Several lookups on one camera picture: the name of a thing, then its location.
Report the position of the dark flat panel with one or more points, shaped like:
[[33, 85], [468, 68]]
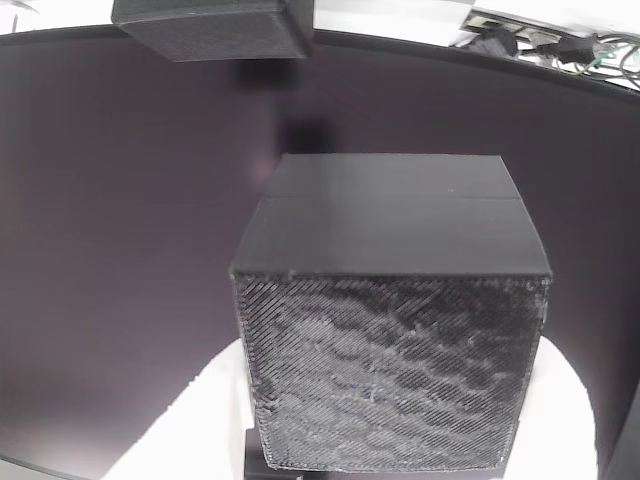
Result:
[[125, 200]]

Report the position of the black cube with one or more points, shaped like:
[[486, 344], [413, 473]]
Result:
[[215, 35], [390, 350]]

